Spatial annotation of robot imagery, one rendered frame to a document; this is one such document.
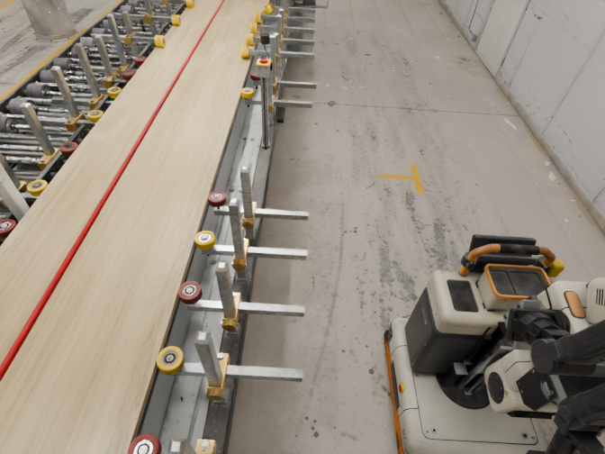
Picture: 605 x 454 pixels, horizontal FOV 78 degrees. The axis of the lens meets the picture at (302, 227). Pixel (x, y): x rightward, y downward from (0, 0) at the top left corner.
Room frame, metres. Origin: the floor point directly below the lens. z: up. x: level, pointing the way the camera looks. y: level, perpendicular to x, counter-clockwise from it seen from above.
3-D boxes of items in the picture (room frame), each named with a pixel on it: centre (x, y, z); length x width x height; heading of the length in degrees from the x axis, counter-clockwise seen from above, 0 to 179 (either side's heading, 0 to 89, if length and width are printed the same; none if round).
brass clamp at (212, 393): (0.46, 0.24, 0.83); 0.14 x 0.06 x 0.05; 1
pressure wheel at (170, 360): (0.48, 0.38, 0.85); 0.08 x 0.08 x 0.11
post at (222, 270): (0.69, 0.24, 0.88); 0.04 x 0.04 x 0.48; 1
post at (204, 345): (0.44, 0.24, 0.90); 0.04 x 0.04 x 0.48; 1
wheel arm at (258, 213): (1.23, 0.20, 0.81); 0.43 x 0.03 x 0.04; 91
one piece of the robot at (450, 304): (0.83, -0.83, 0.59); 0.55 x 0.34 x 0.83; 91
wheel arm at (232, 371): (0.48, 0.18, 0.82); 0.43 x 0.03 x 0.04; 91
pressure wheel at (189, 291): (0.73, 0.39, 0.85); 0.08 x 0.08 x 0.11
